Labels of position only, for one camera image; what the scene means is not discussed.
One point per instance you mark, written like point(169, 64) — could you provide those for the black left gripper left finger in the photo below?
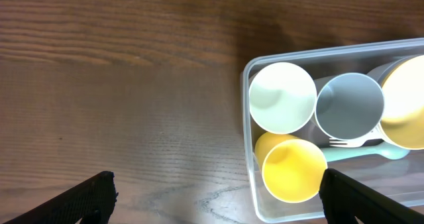
point(92, 201)

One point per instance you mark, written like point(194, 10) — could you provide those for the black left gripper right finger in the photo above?
point(347, 201)

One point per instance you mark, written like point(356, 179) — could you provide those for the mint green plastic spoon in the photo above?
point(384, 149)

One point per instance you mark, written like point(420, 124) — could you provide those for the clear plastic container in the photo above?
point(401, 180)

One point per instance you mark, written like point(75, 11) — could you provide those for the grey plastic cup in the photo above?
point(348, 106)

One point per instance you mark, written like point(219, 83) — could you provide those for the yellow plastic cup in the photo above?
point(291, 168)

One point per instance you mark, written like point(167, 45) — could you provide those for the pink plastic fork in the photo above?
point(357, 142)

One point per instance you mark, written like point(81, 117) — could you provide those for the yellow plastic bowl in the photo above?
point(402, 121)

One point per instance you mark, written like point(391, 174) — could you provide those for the white plastic cup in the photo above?
point(282, 97)

